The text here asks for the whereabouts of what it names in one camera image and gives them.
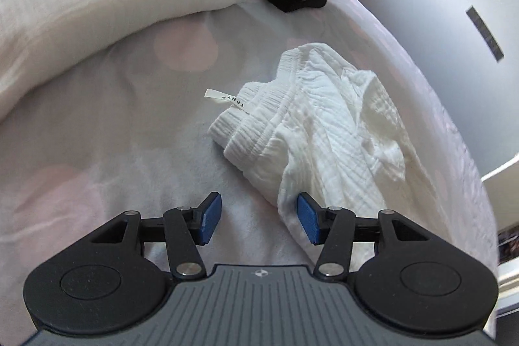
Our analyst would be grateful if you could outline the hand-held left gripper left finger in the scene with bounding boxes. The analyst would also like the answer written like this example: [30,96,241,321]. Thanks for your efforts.
[87,192,223,280]

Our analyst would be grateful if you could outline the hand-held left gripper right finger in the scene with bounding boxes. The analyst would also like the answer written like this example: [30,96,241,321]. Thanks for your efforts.
[297,192,432,279]

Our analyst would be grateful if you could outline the white crinkled shorts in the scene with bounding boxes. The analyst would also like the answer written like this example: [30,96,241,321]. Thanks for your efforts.
[205,42,410,263]

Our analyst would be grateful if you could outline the dark wall switch panel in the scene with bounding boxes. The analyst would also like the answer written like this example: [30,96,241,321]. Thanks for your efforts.
[465,6,504,63]

